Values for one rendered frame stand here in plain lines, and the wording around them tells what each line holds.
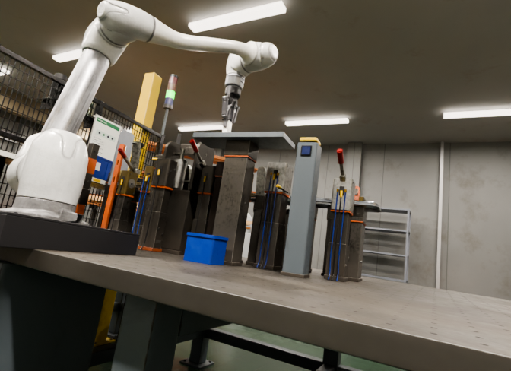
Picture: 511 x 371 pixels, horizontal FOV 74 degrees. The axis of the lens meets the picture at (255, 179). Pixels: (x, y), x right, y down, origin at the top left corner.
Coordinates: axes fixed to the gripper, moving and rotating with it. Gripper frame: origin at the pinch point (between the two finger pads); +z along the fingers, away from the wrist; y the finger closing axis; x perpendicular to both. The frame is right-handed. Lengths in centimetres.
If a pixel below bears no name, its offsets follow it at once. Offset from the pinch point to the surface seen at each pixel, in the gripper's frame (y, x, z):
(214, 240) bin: -35, -26, 52
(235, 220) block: -24, -26, 44
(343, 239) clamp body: -5, -59, 45
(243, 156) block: -23.8, -25.4, 21.1
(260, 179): -1.6, -22.0, 23.9
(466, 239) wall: 597, -146, -16
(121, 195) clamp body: -10, 48, 37
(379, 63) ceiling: 287, -21, -201
